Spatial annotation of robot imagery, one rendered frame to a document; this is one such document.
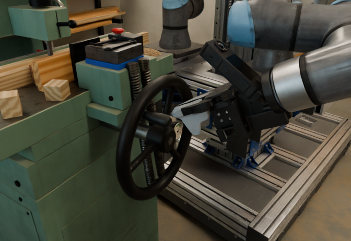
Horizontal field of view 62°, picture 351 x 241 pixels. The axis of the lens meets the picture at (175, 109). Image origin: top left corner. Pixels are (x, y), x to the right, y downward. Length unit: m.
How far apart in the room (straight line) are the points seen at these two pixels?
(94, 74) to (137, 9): 4.01
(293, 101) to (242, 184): 1.10
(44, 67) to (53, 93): 0.08
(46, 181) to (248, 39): 0.50
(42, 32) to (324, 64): 0.60
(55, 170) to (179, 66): 0.84
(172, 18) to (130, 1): 3.39
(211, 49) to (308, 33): 0.14
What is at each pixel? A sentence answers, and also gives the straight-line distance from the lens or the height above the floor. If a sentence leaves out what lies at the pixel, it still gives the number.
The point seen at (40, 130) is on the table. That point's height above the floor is 0.86.
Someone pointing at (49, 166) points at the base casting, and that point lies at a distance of 0.70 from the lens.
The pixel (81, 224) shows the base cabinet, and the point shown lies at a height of 0.56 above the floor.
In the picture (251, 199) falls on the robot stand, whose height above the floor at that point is 0.21.
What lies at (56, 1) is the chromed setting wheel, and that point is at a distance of 0.96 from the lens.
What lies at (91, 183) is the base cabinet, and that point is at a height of 0.65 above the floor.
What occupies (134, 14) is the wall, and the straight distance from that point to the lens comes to 4.71.
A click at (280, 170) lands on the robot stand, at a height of 0.21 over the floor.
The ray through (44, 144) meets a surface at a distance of 0.67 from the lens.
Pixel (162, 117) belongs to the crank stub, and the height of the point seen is 0.91.
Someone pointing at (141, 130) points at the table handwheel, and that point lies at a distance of 0.67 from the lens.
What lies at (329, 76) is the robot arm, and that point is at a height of 1.04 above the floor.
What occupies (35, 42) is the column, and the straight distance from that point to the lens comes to 1.03.
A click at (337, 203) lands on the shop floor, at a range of 1.88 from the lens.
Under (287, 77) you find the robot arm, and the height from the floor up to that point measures 1.03.
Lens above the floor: 1.16
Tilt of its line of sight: 26 degrees down
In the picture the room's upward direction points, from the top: straight up
